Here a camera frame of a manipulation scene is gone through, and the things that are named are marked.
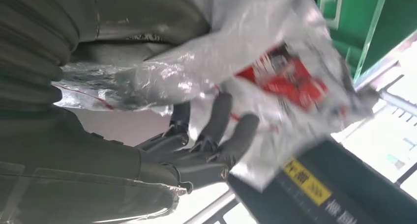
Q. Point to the black inbound scanner machine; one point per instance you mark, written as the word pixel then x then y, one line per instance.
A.
pixel 358 190

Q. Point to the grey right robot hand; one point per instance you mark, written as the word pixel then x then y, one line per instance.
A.
pixel 65 170

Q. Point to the black yellow label strip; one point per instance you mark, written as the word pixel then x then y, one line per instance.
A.
pixel 308 183

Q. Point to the green plastic crate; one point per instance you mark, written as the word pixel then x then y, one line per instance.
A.
pixel 365 17

